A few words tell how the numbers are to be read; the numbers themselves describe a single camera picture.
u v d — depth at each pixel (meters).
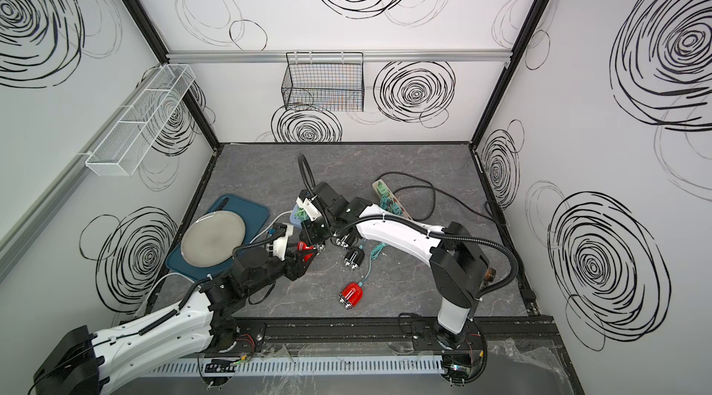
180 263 0.86
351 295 0.78
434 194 1.03
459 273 0.44
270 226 0.95
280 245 0.69
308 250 0.76
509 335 0.75
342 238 0.89
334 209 0.62
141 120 0.73
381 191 0.97
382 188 0.97
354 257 0.85
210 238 0.92
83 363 0.42
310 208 0.72
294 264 0.69
